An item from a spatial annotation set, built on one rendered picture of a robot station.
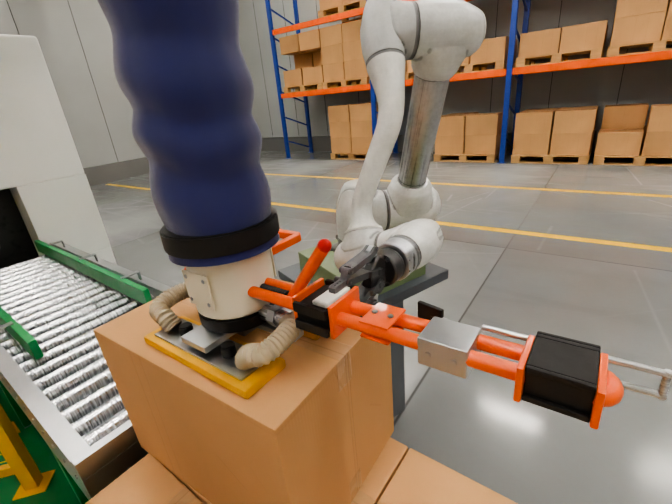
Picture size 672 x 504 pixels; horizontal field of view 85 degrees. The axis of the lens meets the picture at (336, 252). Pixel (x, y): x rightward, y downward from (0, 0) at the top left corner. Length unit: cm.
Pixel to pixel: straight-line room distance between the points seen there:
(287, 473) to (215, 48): 69
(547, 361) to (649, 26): 720
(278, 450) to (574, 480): 139
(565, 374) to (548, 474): 137
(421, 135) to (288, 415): 90
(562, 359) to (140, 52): 69
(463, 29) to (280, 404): 95
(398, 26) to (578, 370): 84
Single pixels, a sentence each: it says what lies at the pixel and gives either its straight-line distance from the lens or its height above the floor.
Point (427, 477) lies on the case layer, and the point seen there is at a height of 54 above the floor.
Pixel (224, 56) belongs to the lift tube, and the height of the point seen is 148.
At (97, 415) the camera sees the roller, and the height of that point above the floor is 54.
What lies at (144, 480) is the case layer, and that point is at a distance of 122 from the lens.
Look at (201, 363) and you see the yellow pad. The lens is 78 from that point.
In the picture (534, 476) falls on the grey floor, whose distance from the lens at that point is 182.
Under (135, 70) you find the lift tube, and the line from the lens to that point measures 67.
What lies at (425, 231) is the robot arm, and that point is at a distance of 85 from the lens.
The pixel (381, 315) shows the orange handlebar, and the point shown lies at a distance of 58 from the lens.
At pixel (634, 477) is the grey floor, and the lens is 197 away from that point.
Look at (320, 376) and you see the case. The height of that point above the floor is 95.
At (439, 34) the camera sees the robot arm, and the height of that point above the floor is 153.
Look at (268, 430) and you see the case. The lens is 65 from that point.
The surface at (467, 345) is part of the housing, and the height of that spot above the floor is 110.
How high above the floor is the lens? 141
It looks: 23 degrees down
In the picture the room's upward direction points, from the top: 5 degrees counter-clockwise
